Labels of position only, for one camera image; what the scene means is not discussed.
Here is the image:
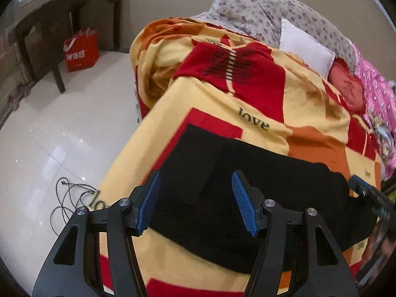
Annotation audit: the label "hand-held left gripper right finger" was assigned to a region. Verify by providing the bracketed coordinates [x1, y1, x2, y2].
[231, 170, 361, 297]

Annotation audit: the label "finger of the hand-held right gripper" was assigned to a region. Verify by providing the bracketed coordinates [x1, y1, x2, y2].
[348, 175, 396, 223]

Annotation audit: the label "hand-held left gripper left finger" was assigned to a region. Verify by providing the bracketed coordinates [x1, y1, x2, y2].
[32, 170, 163, 297]

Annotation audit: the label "black pants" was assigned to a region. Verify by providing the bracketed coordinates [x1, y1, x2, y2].
[141, 123, 379, 276]

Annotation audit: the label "colourful printed cloth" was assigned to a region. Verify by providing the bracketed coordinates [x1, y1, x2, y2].
[368, 111, 396, 174]

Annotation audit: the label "pink patterned quilt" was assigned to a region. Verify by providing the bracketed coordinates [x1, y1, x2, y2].
[353, 43, 396, 180]

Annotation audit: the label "red heart cushion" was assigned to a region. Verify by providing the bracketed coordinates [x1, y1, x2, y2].
[328, 57, 367, 113]

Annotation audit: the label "printed red yellow blanket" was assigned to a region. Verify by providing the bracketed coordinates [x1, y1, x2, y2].
[96, 19, 384, 297]

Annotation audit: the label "white pillow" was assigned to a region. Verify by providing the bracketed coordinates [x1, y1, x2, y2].
[280, 18, 336, 78]

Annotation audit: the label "red shopping bag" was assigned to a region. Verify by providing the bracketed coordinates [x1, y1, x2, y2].
[63, 28, 101, 73]

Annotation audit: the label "wooden slatted cabinet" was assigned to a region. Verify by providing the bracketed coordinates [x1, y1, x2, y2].
[0, 34, 33, 124]

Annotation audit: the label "floral quilt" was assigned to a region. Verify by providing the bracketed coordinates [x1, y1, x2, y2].
[190, 0, 359, 69]

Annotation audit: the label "dark wooden table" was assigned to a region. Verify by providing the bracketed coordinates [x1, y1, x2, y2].
[14, 0, 124, 95]

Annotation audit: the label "black cable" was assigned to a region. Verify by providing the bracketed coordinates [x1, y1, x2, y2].
[49, 177, 109, 237]

